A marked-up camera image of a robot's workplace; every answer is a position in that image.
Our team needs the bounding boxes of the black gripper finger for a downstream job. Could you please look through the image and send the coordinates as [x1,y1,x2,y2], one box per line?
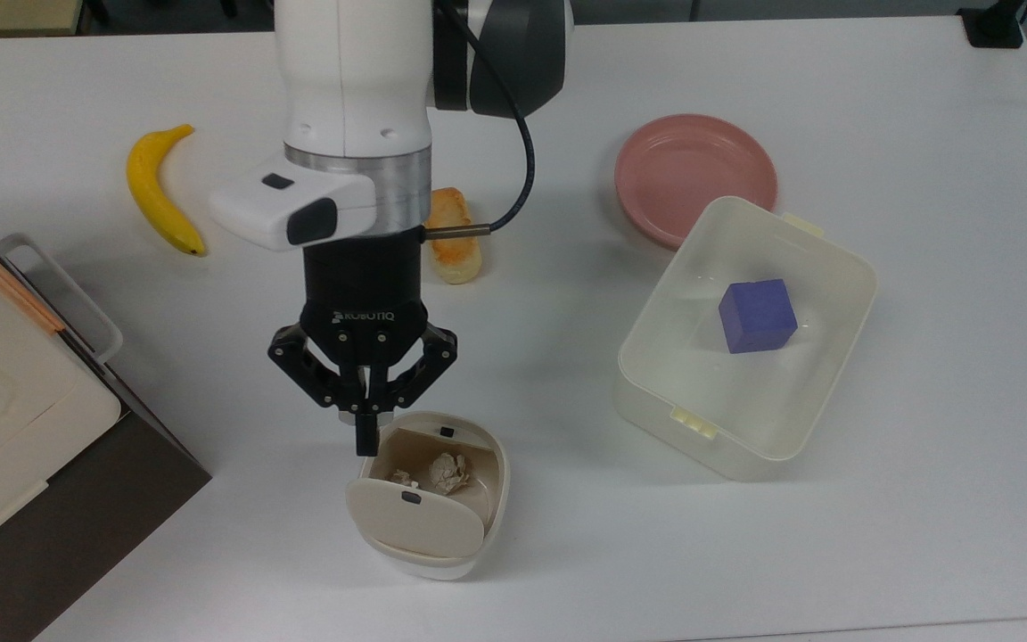
[369,325,459,456]
[267,325,368,456]

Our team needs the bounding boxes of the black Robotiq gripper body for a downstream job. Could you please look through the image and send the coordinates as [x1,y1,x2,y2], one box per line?
[300,227,431,368]

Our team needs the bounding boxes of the beige trash can with lid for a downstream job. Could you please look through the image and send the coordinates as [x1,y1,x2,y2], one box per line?
[346,410,511,580]

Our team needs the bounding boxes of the toasted bread piece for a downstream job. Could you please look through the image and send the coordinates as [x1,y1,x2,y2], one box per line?
[424,187,484,284]

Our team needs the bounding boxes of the crumpled paper ball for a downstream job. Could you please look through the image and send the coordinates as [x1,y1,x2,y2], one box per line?
[427,452,472,496]

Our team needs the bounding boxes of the yellow banana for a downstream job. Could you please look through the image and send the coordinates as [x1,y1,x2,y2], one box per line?
[127,124,209,257]

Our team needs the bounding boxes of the dark brown wooden drawer box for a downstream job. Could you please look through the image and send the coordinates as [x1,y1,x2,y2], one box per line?
[0,203,213,642]

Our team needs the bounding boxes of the pink plate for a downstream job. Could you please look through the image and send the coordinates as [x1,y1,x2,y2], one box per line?
[614,113,779,251]

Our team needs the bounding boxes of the blue cube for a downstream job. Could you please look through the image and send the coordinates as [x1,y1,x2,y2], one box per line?
[718,278,800,355]

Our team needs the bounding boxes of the white translucent plastic container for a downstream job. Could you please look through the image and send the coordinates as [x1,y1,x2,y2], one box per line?
[616,196,878,482]

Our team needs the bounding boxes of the light wooden desk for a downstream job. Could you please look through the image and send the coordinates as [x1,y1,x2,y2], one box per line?
[0,0,85,38]

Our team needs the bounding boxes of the black table clamp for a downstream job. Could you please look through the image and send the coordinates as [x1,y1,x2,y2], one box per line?
[959,0,1027,49]

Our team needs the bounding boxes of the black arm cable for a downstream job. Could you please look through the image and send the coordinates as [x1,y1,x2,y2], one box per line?
[438,0,537,240]

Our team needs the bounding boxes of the orange microwave door handle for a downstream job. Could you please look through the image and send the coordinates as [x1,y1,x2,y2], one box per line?
[0,255,64,335]

